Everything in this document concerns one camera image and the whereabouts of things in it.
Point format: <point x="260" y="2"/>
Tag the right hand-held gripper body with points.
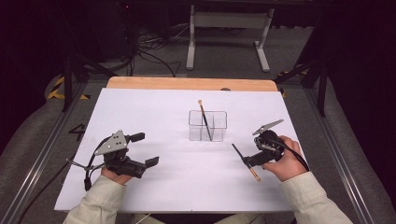
<point x="271" y="141"/>

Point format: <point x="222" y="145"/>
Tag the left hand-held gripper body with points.
<point x="113" y="143"/>

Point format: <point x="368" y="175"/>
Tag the black makeup brush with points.
<point x="205" y="119"/>
<point x="238" y="151"/>

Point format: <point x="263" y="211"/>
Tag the clear plastic organizer box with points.
<point x="218" y="127"/>

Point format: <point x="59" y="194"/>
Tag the person's right hand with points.
<point x="291" y="161"/>

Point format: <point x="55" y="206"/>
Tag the person's left hand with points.
<point x="116" y="177"/>

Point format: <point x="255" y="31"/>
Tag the white table cover sheet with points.
<point x="171" y="180"/>

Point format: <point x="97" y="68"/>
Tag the black tripod stand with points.
<point x="322" y="90"/>
<point x="67" y="81"/>

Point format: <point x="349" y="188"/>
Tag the yellow black hazard tape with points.
<point x="56" y="91"/>

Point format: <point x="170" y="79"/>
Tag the black triangular bracket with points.
<point x="79" y="130"/>

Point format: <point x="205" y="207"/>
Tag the aluminium floor rail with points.
<point x="339" y="149"/>
<point x="40" y="155"/>

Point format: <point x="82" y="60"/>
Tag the white metal stand frame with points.
<point x="230" y="20"/>

